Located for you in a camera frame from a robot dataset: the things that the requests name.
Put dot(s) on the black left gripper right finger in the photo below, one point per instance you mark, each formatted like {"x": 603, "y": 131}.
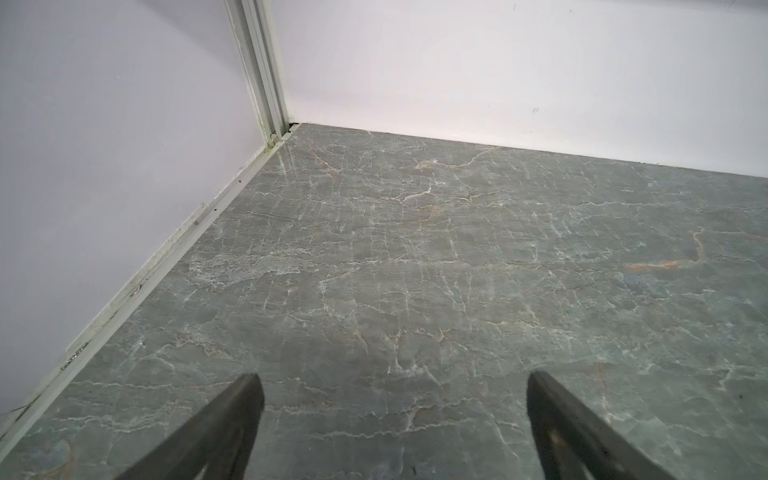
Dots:
{"x": 573, "y": 442}

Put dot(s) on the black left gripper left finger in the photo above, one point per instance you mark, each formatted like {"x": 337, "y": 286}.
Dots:
{"x": 216, "y": 443}

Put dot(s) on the aluminium corner frame post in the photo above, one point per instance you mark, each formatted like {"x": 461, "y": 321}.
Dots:
{"x": 249, "y": 22}

